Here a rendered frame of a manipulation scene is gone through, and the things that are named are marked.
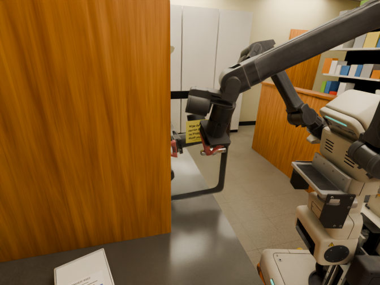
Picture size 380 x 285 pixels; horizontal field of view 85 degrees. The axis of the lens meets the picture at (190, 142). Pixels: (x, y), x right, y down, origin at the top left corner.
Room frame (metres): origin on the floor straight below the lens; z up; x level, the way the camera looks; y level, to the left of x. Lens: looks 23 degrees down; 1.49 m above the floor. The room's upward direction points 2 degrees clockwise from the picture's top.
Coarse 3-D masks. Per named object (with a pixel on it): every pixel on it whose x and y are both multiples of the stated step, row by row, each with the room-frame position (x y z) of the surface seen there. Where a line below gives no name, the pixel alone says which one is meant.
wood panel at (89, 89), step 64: (0, 0) 0.44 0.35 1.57; (64, 0) 0.47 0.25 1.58; (128, 0) 0.50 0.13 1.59; (0, 64) 0.43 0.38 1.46; (64, 64) 0.46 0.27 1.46; (128, 64) 0.49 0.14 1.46; (0, 128) 0.42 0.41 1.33; (64, 128) 0.45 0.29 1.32; (128, 128) 0.49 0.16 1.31; (0, 192) 0.41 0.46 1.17; (64, 192) 0.44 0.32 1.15; (128, 192) 0.49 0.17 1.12; (0, 256) 0.39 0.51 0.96
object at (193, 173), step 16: (176, 96) 0.62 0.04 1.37; (176, 112) 0.62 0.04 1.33; (176, 128) 0.62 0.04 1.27; (176, 144) 0.62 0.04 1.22; (192, 144) 0.64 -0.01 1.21; (176, 160) 0.62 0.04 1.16; (192, 160) 0.64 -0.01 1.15; (208, 160) 0.66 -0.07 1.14; (224, 160) 0.68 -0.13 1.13; (176, 176) 0.62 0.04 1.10; (192, 176) 0.64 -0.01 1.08; (208, 176) 0.66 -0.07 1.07; (224, 176) 0.69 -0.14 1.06; (176, 192) 0.62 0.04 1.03; (192, 192) 0.64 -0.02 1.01; (208, 192) 0.66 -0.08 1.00
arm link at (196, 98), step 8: (232, 80) 0.49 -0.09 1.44; (192, 88) 0.53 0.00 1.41; (200, 88) 0.54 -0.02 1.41; (208, 88) 0.55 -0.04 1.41; (224, 88) 0.50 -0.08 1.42; (232, 88) 0.49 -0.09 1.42; (192, 96) 0.53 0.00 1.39; (200, 96) 0.53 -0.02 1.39; (208, 96) 0.53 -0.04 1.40; (224, 96) 0.50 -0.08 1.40; (232, 96) 0.50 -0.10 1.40; (192, 104) 0.52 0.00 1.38; (200, 104) 0.52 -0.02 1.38; (208, 104) 0.52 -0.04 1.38; (192, 112) 0.52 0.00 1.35; (200, 112) 0.52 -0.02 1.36
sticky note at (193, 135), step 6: (192, 120) 0.64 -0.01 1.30; (198, 120) 0.64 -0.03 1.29; (186, 126) 0.63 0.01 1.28; (192, 126) 0.64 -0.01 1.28; (198, 126) 0.64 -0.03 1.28; (186, 132) 0.63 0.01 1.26; (192, 132) 0.64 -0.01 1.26; (198, 132) 0.65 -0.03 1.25; (186, 138) 0.63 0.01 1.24; (192, 138) 0.64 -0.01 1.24; (198, 138) 0.65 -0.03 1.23
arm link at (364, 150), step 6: (366, 144) 0.55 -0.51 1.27; (360, 150) 0.55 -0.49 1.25; (366, 150) 0.53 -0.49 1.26; (372, 150) 0.52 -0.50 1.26; (378, 150) 0.51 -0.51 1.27; (354, 156) 0.56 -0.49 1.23; (360, 156) 0.53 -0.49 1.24; (366, 156) 0.52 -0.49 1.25; (372, 156) 0.50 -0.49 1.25; (360, 162) 0.53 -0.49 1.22; (366, 162) 0.51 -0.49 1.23; (360, 168) 0.55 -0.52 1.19; (366, 174) 0.52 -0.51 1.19
